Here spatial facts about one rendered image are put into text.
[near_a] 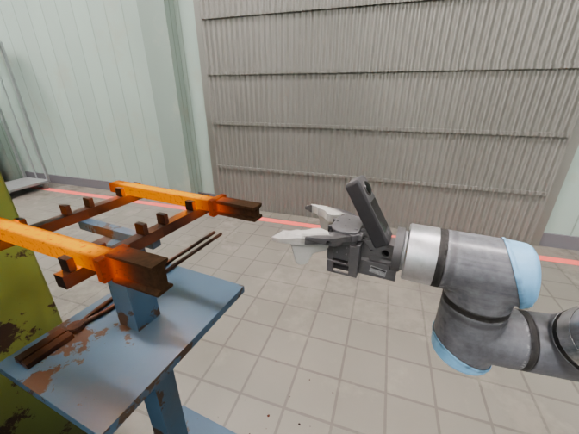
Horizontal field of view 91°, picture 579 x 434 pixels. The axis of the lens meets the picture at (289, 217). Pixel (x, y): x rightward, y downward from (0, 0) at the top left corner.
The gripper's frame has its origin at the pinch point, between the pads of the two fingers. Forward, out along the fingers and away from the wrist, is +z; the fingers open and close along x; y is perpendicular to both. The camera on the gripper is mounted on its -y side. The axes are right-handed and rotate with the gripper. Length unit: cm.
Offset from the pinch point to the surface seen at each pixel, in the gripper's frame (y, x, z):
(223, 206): -0.1, -0.8, 14.2
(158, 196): 0.2, -1.7, 31.4
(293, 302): 99, 86, 37
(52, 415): 65, -24, 65
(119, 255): -2.0, -24.3, 12.7
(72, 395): 26.3, -29.9, 26.8
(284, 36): -64, 211, 102
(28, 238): -0.8, -25.7, 31.4
